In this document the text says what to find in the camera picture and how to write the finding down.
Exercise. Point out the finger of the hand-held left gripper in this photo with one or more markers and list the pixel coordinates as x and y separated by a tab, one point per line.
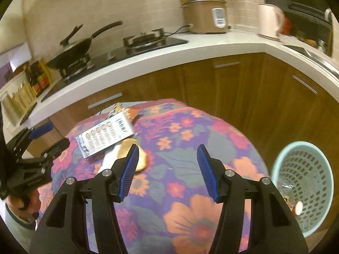
57	148
39	131

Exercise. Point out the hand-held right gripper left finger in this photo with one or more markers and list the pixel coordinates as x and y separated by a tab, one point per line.
129	172

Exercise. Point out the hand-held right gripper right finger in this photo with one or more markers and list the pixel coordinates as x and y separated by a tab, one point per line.
208	172

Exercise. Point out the yellow pomelo peel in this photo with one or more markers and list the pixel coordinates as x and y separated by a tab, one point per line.
143	161

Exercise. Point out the red paper cup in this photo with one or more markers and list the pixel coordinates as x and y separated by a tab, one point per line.
298	207

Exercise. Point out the teal plastic basket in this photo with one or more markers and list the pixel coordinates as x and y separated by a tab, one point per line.
304	164

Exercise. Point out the person's left forearm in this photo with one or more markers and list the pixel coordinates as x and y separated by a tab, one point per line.
16	227

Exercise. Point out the person's left hand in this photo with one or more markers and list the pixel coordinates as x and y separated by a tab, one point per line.
33	202

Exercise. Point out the white paper tissue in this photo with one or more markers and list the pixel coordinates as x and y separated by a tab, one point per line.
108	161

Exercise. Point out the silver white carton box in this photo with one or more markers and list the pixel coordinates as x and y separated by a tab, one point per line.
106	135

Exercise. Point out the floral tablecloth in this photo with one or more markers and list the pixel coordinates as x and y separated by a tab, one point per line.
172	143

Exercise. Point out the sauce bottles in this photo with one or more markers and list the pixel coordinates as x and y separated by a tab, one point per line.
38	78

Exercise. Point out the orange panda snack packet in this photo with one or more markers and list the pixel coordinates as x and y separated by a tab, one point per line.
132	112

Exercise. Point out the black wok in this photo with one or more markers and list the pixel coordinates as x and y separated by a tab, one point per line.
74	50

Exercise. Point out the wooden base cabinets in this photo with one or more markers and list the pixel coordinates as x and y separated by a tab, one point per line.
238	84

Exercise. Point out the white kitchen countertop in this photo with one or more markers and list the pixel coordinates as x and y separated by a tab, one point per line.
212	45

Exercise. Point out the black gas stove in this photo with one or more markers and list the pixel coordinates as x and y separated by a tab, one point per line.
148	43

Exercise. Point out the brown rice cooker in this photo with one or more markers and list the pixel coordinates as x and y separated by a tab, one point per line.
201	16

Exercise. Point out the steel sink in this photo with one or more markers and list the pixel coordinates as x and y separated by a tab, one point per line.
312	55

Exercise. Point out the white electric kettle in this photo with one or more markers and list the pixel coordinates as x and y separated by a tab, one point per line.
268	21

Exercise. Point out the red jar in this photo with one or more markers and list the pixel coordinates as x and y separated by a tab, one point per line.
287	25

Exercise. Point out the steel sink faucet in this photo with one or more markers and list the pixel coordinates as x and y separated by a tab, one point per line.
329	31

